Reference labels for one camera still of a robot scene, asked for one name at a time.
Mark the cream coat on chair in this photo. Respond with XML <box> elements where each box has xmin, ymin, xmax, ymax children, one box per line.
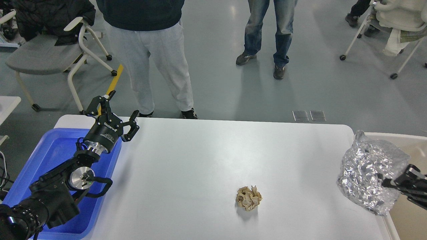
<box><xmin>374</xmin><ymin>0</ymin><xmax>426</xmax><ymax>56</ymax></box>

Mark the person in blue jeans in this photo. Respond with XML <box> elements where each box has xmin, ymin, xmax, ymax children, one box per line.
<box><xmin>236</xmin><ymin>0</ymin><xmax>298</xmax><ymax>80</ymax></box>

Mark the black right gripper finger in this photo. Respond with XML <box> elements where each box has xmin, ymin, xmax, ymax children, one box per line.
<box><xmin>394</xmin><ymin>164</ymin><xmax>427</xmax><ymax>187</ymax></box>
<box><xmin>382</xmin><ymin>179</ymin><xmax>417</xmax><ymax>196</ymax></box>

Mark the person in grey sweatpants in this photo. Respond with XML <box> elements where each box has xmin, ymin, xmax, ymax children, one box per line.
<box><xmin>96</xmin><ymin>0</ymin><xmax>198</xmax><ymax>119</ymax></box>

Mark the right metal floor plate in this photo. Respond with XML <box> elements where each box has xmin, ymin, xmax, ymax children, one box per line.
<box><xmin>310</xmin><ymin>110</ymin><xmax>327</xmax><ymax>122</ymax></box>

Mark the beige plastic bin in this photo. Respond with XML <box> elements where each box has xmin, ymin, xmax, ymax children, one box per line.
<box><xmin>365</xmin><ymin>132</ymin><xmax>427</xmax><ymax>240</ymax></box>

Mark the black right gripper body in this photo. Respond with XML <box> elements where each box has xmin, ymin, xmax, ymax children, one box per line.
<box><xmin>414</xmin><ymin>187</ymin><xmax>427</xmax><ymax>210</ymax></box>

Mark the black jacket on chair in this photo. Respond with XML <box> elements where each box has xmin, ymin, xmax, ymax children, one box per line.
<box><xmin>11</xmin><ymin>0</ymin><xmax>96</xmax><ymax>46</ymax></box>

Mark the white side table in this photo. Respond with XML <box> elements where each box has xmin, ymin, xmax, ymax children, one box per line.
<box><xmin>0</xmin><ymin>96</ymin><xmax>21</xmax><ymax>125</ymax></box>

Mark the grey chair with white frame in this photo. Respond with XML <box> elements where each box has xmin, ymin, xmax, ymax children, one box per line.
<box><xmin>6</xmin><ymin>16</ymin><xmax>117</xmax><ymax>115</ymax></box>

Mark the person with black shoes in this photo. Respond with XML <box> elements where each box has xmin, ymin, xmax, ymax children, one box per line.
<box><xmin>345</xmin><ymin>0</ymin><xmax>380</xmax><ymax>37</ymax></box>

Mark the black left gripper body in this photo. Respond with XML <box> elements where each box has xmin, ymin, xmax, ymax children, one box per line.
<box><xmin>83</xmin><ymin>115</ymin><xmax>123</xmax><ymax>155</ymax></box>

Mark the silver foil bag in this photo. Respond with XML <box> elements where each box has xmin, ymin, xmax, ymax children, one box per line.
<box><xmin>337</xmin><ymin>130</ymin><xmax>410</xmax><ymax>216</ymax></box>

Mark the crumpled brown paper ball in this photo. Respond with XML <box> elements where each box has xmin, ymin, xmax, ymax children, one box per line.
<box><xmin>236</xmin><ymin>185</ymin><xmax>263</xmax><ymax>212</ymax></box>

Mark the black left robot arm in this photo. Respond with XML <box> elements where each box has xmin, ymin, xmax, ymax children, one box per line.
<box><xmin>1</xmin><ymin>90</ymin><xmax>140</xmax><ymax>240</ymax></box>

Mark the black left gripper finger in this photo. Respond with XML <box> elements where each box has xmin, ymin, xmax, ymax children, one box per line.
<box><xmin>84</xmin><ymin>90</ymin><xmax>116</xmax><ymax>117</ymax></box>
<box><xmin>120</xmin><ymin>110</ymin><xmax>140</xmax><ymax>142</ymax></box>

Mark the white chair with wheels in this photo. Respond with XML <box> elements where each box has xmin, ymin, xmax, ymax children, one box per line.
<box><xmin>340</xmin><ymin>0</ymin><xmax>427</xmax><ymax>79</ymax></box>

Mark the blue plastic bin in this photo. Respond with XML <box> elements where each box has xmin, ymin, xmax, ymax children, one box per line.
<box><xmin>1</xmin><ymin>128</ymin><xmax>121</xmax><ymax>240</ymax></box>

